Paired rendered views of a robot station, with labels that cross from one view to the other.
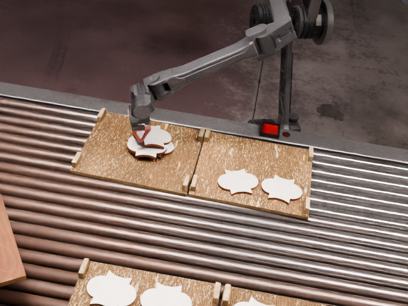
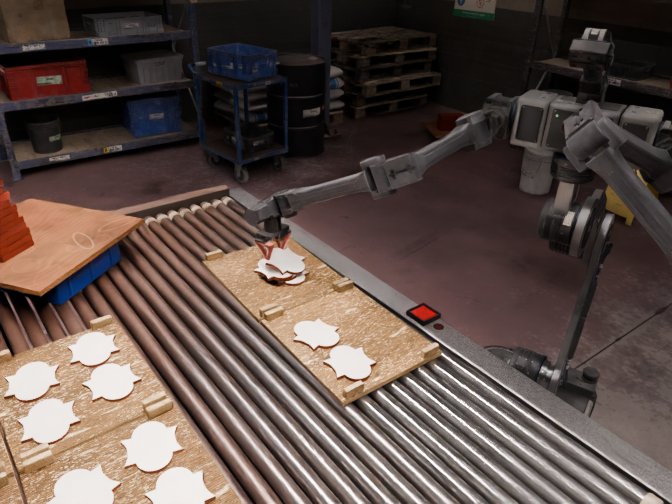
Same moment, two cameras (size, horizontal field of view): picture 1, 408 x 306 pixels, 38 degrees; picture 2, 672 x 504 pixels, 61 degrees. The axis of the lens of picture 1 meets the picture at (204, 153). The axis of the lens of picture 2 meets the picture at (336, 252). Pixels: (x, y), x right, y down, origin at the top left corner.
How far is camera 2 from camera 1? 1.36 m
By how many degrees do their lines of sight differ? 40
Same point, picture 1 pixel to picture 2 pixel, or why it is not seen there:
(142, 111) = (251, 216)
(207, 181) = (292, 320)
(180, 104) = (499, 322)
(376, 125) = not seen: outside the picture
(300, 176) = (390, 365)
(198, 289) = (150, 391)
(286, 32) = (406, 170)
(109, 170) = (228, 274)
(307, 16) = (553, 208)
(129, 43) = (499, 254)
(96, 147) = (243, 255)
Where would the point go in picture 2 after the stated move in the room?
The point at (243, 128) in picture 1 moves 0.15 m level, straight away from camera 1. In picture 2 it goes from (398, 301) to (431, 286)
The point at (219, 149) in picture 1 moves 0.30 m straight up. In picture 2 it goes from (342, 303) to (345, 217)
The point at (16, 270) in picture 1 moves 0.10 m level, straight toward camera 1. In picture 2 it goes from (39, 285) to (10, 303)
